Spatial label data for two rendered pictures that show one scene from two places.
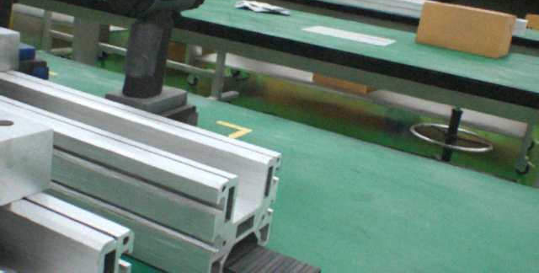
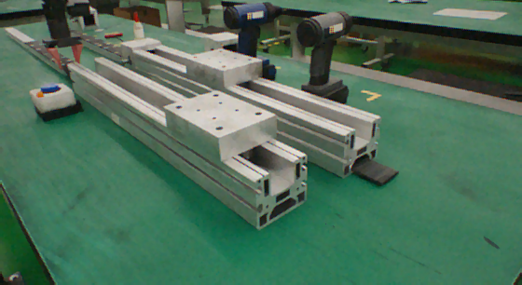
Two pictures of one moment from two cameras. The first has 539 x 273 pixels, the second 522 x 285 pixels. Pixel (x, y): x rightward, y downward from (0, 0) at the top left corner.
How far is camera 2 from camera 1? 0.21 m
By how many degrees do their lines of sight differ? 26
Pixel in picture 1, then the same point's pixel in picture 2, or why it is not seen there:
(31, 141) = (268, 120)
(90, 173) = (293, 128)
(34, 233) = (271, 155)
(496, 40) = not seen: outside the picture
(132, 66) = (312, 71)
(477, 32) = not seen: outside the picture
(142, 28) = (317, 51)
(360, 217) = (432, 145)
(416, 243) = (460, 159)
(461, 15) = not seen: outside the picture
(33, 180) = (269, 135)
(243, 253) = (362, 162)
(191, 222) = (335, 149)
